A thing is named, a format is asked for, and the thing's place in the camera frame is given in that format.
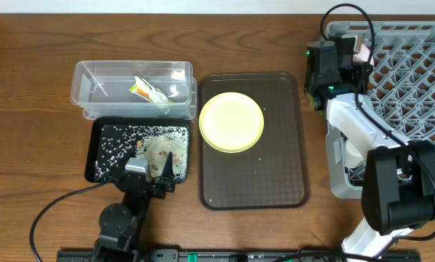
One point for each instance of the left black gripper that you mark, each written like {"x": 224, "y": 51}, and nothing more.
{"x": 153, "y": 185}

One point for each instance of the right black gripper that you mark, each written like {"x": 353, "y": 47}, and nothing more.
{"x": 361, "y": 77}

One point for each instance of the white bowl with rice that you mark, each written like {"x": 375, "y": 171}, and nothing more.
{"x": 362, "y": 54}

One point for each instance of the yellow round plate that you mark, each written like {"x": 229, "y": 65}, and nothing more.
{"x": 231, "y": 122}

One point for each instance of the white cup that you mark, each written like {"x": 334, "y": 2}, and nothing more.
{"x": 353, "y": 157}

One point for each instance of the green yellow snack wrapper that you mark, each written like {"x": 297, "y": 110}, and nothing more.
{"x": 147, "y": 91}

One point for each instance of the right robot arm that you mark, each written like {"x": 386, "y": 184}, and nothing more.
{"x": 398, "y": 194}

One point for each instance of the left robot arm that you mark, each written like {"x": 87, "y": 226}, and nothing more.
{"x": 121, "y": 223}

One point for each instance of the grey dishwasher rack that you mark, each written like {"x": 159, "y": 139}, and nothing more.
{"x": 402, "y": 85}

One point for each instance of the black waste tray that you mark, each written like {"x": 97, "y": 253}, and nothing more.
{"x": 112, "y": 139}

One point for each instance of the clear plastic bin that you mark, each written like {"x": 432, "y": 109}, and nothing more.
{"x": 101, "y": 88}

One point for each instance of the brown plastic serving tray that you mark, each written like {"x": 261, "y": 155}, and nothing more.
{"x": 273, "y": 173}

